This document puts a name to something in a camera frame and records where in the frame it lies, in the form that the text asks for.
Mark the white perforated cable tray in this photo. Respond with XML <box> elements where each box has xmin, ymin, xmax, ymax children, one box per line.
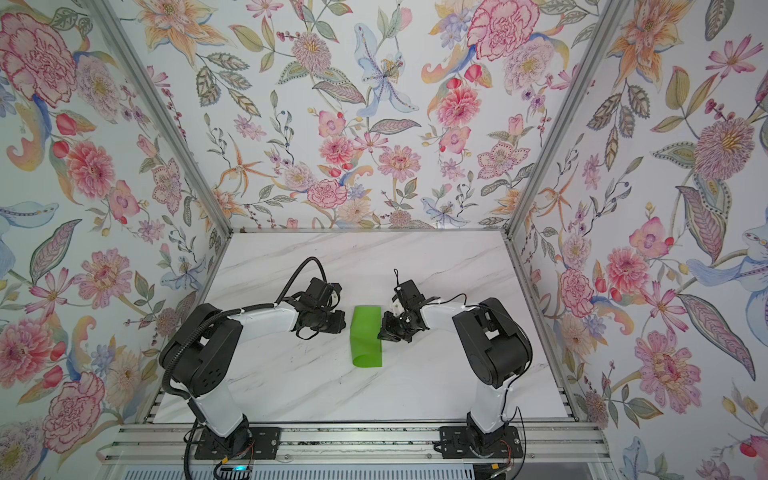
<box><xmin>119</xmin><ymin>465</ymin><xmax>481</xmax><ymax>480</ymax></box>

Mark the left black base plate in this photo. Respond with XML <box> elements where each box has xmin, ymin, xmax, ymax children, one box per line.
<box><xmin>194</xmin><ymin>427</ymin><xmax>282</xmax><ymax>461</ymax></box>

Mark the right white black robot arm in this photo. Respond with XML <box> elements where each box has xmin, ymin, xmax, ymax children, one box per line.
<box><xmin>378</xmin><ymin>280</ymin><xmax>533</xmax><ymax>448</ymax></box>

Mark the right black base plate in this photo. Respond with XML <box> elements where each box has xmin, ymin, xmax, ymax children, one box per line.
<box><xmin>433</xmin><ymin>425</ymin><xmax>524</xmax><ymax>460</ymax></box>

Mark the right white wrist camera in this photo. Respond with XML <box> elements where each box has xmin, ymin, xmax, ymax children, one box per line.
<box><xmin>392</xmin><ymin>299</ymin><xmax>404</xmax><ymax>316</ymax></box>

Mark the left black corrugated cable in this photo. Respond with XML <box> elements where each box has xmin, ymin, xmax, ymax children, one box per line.
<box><xmin>274</xmin><ymin>256</ymin><xmax>328</xmax><ymax>307</ymax></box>

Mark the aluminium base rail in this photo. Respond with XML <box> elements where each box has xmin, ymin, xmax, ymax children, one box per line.
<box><xmin>97</xmin><ymin>419</ymin><xmax>610</xmax><ymax>466</ymax></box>

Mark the left aluminium corner post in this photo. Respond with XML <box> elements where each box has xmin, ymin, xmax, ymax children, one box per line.
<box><xmin>84</xmin><ymin>0</ymin><xmax>233</xmax><ymax>240</ymax></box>

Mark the green square paper sheet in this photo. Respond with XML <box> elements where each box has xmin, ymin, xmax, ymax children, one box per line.
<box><xmin>350</xmin><ymin>306</ymin><xmax>383</xmax><ymax>368</ymax></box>

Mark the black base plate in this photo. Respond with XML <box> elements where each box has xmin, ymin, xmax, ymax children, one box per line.
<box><xmin>194</xmin><ymin>427</ymin><xmax>282</xmax><ymax>461</ymax></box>
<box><xmin>433</xmin><ymin>425</ymin><xmax>524</xmax><ymax>460</ymax></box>

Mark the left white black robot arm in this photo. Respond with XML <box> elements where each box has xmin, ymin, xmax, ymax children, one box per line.
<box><xmin>159</xmin><ymin>278</ymin><xmax>346</xmax><ymax>445</ymax></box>

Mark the aluminium corner post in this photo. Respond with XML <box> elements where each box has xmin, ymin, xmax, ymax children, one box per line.
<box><xmin>84</xmin><ymin>0</ymin><xmax>233</xmax><ymax>240</ymax></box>
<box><xmin>505</xmin><ymin>0</ymin><xmax>628</xmax><ymax>238</ymax></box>

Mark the right aluminium corner post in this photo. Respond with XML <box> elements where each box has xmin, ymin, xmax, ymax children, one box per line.
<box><xmin>505</xmin><ymin>0</ymin><xmax>628</xmax><ymax>238</ymax></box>

